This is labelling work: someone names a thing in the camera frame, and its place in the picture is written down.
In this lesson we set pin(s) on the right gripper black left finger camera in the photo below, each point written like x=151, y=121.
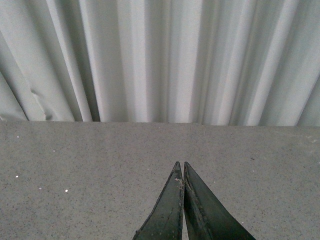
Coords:
x=165, y=222

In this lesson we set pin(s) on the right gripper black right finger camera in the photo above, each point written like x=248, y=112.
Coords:
x=206, y=217

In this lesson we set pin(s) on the grey-white curtain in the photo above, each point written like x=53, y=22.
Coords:
x=211, y=62

